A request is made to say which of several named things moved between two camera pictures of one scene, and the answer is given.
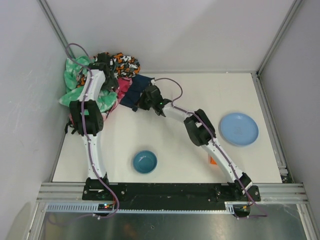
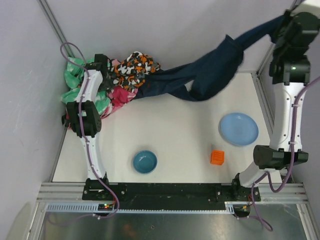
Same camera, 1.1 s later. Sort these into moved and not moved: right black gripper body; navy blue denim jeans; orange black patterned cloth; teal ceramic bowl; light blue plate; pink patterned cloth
Moved: orange black patterned cloth; right black gripper body; pink patterned cloth; navy blue denim jeans
Not moved: teal ceramic bowl; light blue plate
